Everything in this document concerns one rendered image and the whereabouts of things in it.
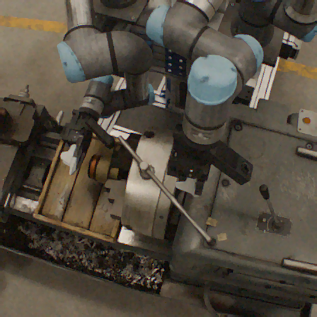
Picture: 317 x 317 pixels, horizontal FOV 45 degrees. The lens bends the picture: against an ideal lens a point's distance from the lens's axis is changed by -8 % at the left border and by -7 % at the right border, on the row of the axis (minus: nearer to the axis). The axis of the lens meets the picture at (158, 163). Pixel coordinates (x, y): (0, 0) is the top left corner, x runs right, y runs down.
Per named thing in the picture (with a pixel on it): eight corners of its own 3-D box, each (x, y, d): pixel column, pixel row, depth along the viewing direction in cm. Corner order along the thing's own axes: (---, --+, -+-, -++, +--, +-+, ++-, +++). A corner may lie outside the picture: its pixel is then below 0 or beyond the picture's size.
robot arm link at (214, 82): (249, 63, 63) (225, 91, 58) (237, 110, 72) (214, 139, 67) (206, 44, 65) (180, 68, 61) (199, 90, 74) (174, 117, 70)
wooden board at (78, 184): (143, 148, 148) (143, 144, 144) (114, 244, 135) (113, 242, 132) (68, 130, 151) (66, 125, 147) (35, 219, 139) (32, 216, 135)
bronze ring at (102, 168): (123, 153, 119) (94, 146, 120) (114, 182, 116) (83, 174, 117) (126, 165, 128) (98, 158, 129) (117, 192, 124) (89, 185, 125)
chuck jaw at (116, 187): (143, 186, 117) (131, 224, 112) (144, 192, 122) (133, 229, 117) (107, 176, 118) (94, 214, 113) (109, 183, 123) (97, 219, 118)
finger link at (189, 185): (175, 189, 91) (178, 165, 84) (200, 196, 91) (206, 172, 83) (171, 201, 90) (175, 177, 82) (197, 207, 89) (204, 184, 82)
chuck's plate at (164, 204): (191, 149, 138) (192, 121, 107) (167, 240, 132) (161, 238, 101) (181, 147, 138) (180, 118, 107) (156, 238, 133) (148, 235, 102)
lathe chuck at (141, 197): (181, 147, 138) (180, 118, 107) (156, 238, 133) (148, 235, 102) (155, 141, 139) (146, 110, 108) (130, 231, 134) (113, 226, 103)
